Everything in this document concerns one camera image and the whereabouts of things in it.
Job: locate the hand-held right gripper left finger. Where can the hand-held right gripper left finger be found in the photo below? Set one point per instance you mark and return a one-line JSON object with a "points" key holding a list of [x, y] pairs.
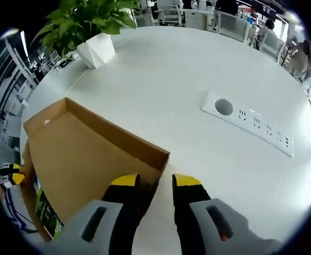
{"points": [[112, 212]]}

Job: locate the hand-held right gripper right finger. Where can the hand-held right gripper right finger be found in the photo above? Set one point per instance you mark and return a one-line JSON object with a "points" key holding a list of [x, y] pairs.
{"points": [[197, 217]]}

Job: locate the brown cardboard shoe box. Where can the brown cardboard shoe box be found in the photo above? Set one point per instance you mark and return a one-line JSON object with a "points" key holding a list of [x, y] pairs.
{"points": [[78, 148]]}

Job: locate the green black packet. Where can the green black packet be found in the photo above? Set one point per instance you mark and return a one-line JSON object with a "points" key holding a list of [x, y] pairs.
{"points": [[47, 210]]}

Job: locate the white storage shelving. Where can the white storage shelving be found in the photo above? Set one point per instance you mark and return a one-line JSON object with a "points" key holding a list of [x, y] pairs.
{"points": [[9, 87]]}

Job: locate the white table power strip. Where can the white table power strip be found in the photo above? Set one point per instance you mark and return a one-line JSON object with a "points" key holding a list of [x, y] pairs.
{"points": [[251, 125]]}

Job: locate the green plant in white pot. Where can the green plant in white pot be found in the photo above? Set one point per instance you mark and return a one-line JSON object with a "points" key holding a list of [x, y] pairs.
{"points": [[91, 24]]}

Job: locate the white office chair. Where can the white office chair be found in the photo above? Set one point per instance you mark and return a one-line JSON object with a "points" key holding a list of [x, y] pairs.
{"points": [[235, 26], [273, 46], [172, 14]]}

